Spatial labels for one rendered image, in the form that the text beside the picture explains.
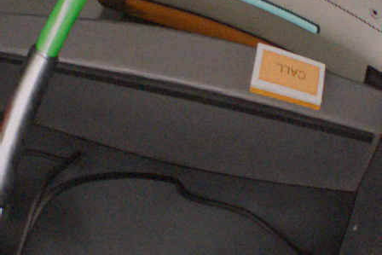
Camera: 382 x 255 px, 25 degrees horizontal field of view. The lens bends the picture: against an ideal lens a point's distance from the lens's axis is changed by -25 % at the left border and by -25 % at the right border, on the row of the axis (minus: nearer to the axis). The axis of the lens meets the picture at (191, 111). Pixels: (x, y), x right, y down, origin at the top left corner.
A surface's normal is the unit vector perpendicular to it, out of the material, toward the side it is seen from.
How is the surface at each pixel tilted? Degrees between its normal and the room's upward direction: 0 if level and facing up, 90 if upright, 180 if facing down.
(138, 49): 0
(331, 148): 90
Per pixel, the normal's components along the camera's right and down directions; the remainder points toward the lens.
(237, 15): -0.38, 0.83
